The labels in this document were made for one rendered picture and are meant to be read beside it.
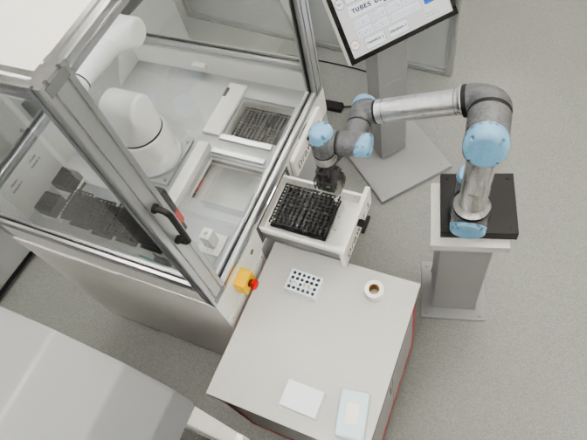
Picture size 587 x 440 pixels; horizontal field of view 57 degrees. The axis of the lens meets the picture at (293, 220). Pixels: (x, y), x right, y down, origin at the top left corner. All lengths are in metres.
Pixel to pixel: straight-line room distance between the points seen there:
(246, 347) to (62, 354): 1.00
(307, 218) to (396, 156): 1.28
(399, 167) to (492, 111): 1.65
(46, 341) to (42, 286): 2.36
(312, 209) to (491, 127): 0.81
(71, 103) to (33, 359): 0.47
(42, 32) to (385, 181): 2.23
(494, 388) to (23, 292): 2.58
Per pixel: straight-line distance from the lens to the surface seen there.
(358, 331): 1.93
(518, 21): 4.01
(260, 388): 1.93
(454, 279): 2.44
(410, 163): 3.14
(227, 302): 1.93
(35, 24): 1.24
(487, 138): 1.48
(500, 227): 2.08
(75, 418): 1.10
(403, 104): 1.67
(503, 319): 2.80
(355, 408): 1.82
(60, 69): 1.07
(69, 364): 1.09
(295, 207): 2.01
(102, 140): 1.18
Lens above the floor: 2.59
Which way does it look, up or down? 59 degrees down
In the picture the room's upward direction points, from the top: 19 degrees counter-clockwise
